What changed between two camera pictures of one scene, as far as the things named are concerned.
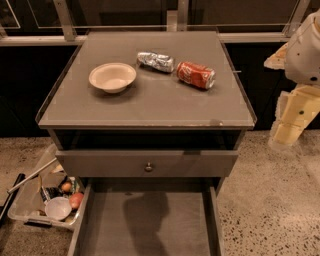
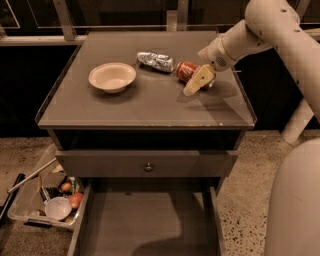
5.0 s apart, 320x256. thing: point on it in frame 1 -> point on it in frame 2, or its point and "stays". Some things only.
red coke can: x=196 y=75 stays
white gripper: x=304 y=55 -> x=216 y=55
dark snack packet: x=51 y=192 stays
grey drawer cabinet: x=153 y=121 stays
